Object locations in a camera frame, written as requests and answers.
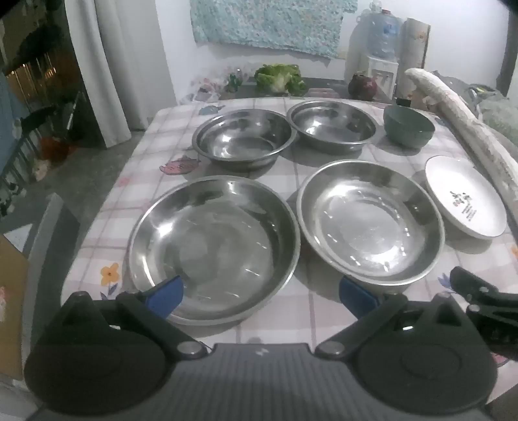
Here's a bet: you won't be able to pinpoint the rolled floral paper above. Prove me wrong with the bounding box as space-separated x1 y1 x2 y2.
399 17 432 102

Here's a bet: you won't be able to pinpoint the large stainless steel plate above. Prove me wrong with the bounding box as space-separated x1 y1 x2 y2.
127 175 302 326

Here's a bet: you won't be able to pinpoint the blue floral wall cloth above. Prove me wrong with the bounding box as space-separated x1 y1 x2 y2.
189 0 359 59

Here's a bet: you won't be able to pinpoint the brown cardboard sheet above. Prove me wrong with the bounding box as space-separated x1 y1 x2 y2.
0 235 31 381

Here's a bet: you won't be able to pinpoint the red onion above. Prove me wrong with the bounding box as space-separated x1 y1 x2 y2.
348 73 379 100

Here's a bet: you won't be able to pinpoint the grey blanket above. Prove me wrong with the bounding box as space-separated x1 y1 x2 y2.
435 73 518 142

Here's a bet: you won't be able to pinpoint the green ceramic bowl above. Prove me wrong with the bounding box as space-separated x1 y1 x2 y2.
383 104 435 147

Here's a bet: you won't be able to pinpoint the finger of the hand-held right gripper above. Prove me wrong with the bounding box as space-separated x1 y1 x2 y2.
465 302 518 354
450 266 500 305

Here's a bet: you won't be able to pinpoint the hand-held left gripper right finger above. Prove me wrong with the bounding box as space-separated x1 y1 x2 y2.
313 275 470 359

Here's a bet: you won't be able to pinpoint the white printed plate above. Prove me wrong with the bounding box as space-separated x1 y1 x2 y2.
425 155 508 239

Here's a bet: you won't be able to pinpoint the stainless steel bowl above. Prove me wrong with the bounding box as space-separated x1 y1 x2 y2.
192 108 298 167
287 100 377 154

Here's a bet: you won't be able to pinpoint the large clear water bottle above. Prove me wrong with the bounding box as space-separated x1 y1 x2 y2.
366 2 401 61

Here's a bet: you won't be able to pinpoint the green lettuce head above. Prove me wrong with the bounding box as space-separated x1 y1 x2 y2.
254 63 307 97

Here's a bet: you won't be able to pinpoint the medium stainless steel plate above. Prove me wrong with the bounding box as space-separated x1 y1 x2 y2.
296 160 446 288

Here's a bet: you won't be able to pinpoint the plaid flowered tablecloth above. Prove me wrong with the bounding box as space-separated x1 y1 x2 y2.
61 97 518 365

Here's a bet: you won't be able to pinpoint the white curtain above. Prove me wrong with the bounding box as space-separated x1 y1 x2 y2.
65 0 176 148

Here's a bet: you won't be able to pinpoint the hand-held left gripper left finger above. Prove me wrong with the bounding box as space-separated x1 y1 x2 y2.
57 275 209 359

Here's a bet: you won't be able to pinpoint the dark side table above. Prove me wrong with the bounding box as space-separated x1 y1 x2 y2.
219 77 401 100

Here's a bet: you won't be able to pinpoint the red plastic object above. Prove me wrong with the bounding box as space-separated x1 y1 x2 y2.
40 137 75 163

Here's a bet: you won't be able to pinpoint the rolled white mat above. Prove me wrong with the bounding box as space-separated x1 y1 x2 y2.
405 68 518 211

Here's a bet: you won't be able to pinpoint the white plastic bags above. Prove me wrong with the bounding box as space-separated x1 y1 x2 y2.
188 77 227 102

